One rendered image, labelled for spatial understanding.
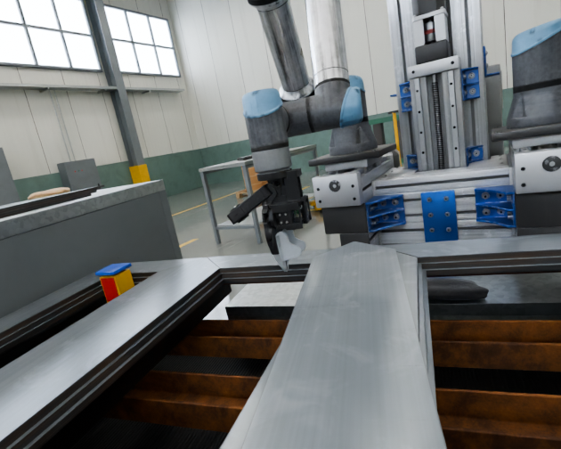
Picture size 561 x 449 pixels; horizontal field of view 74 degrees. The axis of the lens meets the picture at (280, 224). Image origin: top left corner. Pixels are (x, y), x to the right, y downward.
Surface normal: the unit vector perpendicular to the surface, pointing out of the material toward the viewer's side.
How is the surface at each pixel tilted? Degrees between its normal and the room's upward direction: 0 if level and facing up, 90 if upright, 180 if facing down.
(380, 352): 0
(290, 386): 0
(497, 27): 90
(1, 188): 90
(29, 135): 90
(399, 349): 0
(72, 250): 90
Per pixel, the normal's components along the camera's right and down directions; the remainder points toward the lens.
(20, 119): 0.86, -0.04
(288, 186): -0.33, 0.27
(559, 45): -0.04, 0.20
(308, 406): -0.18, -0.96
